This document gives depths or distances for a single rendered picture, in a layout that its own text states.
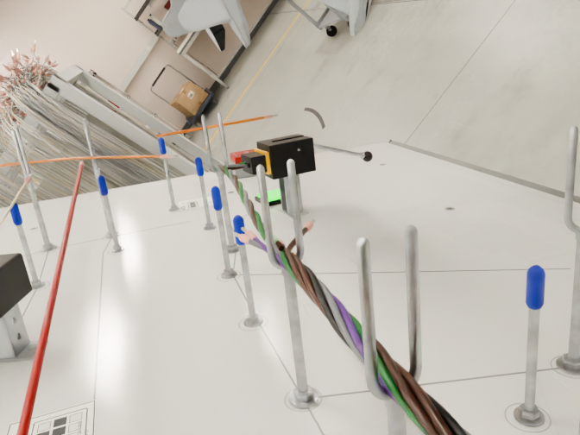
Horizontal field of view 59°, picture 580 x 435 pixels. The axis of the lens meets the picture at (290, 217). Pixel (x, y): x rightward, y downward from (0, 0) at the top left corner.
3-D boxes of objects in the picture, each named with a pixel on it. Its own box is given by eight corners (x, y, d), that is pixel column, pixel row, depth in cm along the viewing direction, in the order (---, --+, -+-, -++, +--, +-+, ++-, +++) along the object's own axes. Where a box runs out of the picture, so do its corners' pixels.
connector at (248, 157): (288, 167, 60) (286, 150, 59) (250, 175, 58) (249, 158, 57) (277, 163, 63) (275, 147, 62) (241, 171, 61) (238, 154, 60)
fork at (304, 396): (313, 384, 31) (287, 155, 26) (325, 402, 29) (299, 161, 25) (283, 394, 30) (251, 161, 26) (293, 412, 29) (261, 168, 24)
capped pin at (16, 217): (44, 281, 51) (21, 198, 48) (46, 286, 50) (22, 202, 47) (28, 286, 50) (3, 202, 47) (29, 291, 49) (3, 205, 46)
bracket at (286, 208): (309, 213, 62) (305, 173, 60) (291, 217, 61) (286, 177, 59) (293, 204, 66) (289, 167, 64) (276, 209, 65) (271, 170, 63)
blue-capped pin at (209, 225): (217, 228, 60) (205, 156, 58) (205, 231, 60) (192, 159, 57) (214, 224, 62) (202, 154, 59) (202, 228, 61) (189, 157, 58)
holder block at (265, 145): (316, 170, 61) (312, 137, 60) (273, 179, 59) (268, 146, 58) (301, 165, 65) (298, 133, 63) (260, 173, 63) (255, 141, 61)
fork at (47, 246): (41, 248, 61) (8, 129, 56) (58, 244, 61) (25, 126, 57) (39, 253, 59) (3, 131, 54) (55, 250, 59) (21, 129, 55)
